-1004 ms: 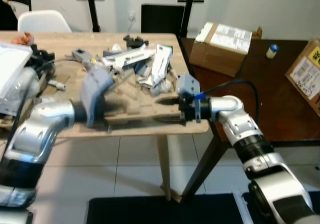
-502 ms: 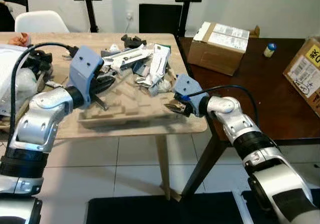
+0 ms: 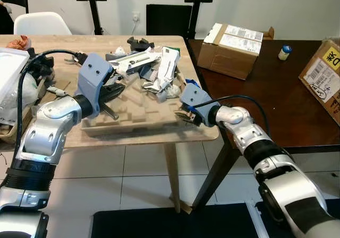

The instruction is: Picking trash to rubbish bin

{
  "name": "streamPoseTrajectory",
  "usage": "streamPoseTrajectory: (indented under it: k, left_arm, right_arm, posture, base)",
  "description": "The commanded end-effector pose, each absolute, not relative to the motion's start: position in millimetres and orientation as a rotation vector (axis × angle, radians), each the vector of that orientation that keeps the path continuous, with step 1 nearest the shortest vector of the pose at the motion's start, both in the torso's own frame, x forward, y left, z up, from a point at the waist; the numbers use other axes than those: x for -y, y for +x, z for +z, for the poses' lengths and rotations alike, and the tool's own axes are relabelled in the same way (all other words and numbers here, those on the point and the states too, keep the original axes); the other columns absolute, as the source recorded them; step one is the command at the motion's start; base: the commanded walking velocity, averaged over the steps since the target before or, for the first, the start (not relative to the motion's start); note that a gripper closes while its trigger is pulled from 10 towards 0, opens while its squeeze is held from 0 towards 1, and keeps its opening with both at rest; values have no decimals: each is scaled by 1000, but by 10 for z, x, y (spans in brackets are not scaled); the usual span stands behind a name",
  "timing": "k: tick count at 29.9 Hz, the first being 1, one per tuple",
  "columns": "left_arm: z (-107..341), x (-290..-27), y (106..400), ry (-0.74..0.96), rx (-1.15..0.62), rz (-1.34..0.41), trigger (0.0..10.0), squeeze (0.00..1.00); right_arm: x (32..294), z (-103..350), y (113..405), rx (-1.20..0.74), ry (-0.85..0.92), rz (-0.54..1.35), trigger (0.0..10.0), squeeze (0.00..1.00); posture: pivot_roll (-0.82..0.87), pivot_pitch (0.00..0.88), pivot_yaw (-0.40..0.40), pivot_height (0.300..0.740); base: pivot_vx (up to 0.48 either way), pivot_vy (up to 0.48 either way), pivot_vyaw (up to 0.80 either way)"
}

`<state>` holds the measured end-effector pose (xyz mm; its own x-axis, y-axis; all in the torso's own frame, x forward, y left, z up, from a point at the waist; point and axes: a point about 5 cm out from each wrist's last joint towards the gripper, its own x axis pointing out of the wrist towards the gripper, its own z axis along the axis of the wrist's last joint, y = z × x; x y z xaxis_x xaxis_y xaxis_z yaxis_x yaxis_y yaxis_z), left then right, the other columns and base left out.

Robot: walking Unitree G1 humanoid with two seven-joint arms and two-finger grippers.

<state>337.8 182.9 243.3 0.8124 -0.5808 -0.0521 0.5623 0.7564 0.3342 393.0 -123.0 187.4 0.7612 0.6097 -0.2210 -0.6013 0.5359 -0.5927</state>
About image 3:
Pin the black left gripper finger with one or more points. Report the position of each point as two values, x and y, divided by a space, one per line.
115 96
117 88

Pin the black panel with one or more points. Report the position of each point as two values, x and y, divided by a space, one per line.
169 20

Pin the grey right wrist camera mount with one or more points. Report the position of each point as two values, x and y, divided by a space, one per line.
199 102

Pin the black floor mat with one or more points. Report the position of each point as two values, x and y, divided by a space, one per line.
159 222

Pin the white floor bar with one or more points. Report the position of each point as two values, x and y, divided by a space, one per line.
254 217

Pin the small bottle with blue cap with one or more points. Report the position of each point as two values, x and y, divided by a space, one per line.
285 53

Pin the black plastic part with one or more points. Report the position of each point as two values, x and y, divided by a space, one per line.
139 44

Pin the white package with green print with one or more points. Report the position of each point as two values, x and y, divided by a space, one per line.
169 68

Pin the light wooden table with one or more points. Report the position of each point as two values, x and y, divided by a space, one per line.
64 41

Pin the large brown pulp tray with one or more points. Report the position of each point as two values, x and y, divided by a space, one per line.
143 110

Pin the clear plastic bag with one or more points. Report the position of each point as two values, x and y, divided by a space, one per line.
13 105

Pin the cardboard box with yellow label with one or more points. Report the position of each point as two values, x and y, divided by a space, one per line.
321 81

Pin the white chair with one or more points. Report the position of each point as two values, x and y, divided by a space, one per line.
42 24

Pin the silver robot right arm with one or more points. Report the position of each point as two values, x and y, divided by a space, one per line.
276 179

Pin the cardboard box with white labels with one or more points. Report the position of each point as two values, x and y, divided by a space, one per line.
228 54

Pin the black stand pole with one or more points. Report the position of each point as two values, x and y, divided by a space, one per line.
197 9
95 9

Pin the dark brown wooden table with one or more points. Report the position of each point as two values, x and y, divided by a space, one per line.
276 89

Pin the white foam tray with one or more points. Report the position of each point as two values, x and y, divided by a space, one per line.
10 68

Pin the black bulky device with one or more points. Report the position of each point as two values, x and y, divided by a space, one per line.
40 65

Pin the orange crumpled trash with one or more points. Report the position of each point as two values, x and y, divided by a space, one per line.
22 41

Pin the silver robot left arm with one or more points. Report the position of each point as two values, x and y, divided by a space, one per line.
45 126

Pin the small brown pulp tray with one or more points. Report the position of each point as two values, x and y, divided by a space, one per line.
5 132

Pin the white wall outlet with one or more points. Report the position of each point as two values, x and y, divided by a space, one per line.
136 16

